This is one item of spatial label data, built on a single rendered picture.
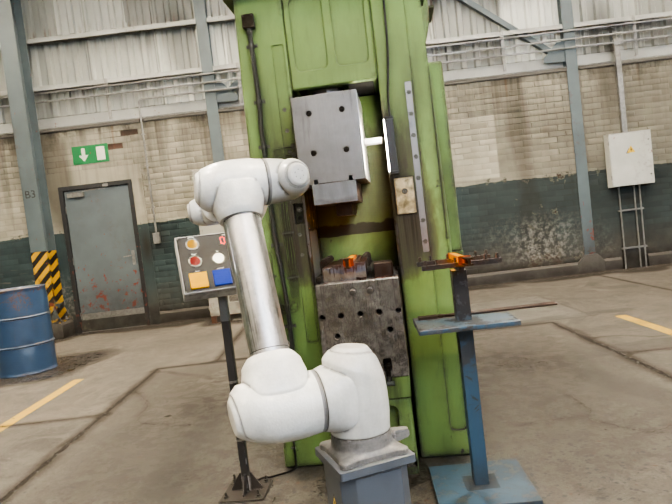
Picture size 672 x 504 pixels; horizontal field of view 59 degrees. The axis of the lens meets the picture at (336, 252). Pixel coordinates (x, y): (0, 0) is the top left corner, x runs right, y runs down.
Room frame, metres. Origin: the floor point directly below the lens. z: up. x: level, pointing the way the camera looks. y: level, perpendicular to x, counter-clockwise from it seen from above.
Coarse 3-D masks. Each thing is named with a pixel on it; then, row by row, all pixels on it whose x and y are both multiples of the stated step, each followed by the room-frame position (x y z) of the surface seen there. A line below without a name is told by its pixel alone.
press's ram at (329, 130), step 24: (312, 96) 2.68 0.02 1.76; (336, 96) 2.67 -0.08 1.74; (312, 120) 2.69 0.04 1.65; (336, 120) 2.67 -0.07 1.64; (360, 120) 2.73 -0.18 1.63; (312, 144) 2.69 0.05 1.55; (336, 144) 2.67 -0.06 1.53; (360, 144) 2.66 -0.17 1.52; (312, 168) 2.69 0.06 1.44; (336, 168) 2.68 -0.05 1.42; (360, 168) 2.66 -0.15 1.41
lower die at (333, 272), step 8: (360, 256) 3.06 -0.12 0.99; (328, 264) 2.92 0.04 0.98; (336, 264) 2.72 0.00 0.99; (360, 264) 2.67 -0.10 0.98; (328, 272) 2.69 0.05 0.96; (336, 272) 2.68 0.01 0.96; (344, 272) 2.68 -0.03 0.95; (352, 272) 2.67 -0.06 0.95; (360, 272) 2.67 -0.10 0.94; (368, 272) 2.84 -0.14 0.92; (328, 280) 2.69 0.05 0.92; (336, 280) 2.68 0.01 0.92; (344, 280) 2.68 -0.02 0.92
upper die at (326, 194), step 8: (320, 184) 2.68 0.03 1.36; (328, 184) 2.68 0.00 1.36; (336, 184) 2.68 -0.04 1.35; (344, 184) 2.67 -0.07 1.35; (352, 184) 2.67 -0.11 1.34; (360, 184) 3.03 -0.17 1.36; (320, 192) 2.69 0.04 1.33; (328, 192) 2.68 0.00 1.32; (336, 192) 2.68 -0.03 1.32; (344, 192) 2.67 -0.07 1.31; (352, 192) 2.67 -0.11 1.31; (360, 192) 2.95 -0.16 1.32; (320, 200) 2.69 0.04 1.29; (328, 200) 2.68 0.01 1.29; (336, 200) 2.68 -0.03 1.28; (344, 200) 2.67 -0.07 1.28; (352, 200) 2.67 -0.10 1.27; (360, 200) 2.87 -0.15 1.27
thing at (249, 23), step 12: (252, 24) 2.82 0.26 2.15; (252, 48) 2.83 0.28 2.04; (252, 60) 2.83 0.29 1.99; (264, 144) 2.83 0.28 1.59; (264, 156) 2.83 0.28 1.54; (276, 240) 2.83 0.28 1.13; (276, 252) 2.83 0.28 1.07; (288, 300) 2.84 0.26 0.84; (288, 312) 2.83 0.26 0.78; (288, 324) 2.83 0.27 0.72
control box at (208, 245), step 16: (176, 240) 2.58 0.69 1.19; (208, 240) 2.62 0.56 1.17; (176, 256) 2.61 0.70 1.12; (192, 256) 2.56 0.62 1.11; (208, 256) 2.57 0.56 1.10; (224, 256) 2.59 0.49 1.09; (192, 272) 2.52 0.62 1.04; (208, 272) 2.53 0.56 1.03; (208, 288) 2.49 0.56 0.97; (224, 288) 2.51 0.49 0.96
